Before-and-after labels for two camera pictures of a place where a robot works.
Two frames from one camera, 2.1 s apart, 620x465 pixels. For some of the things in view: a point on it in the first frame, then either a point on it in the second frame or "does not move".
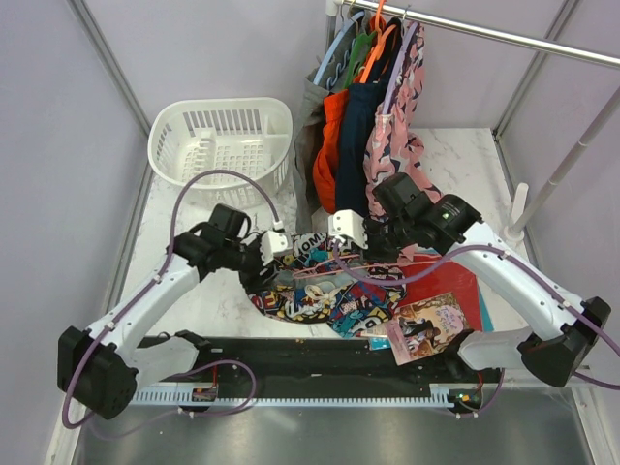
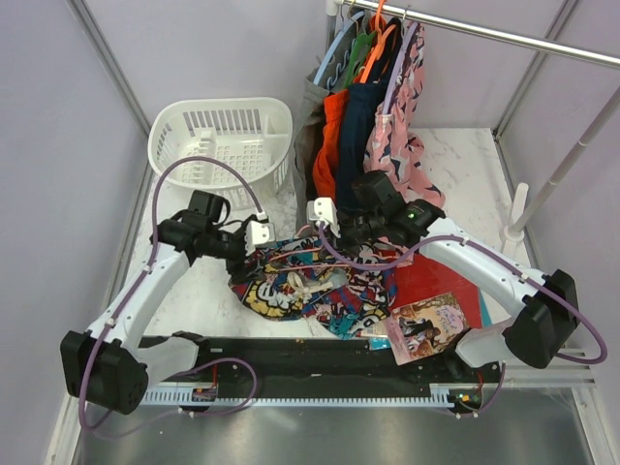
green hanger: [358, 53] does not move
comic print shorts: [321, 283] does not move
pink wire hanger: [429, 261] -> [320, 266]
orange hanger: [380, 41] does not move
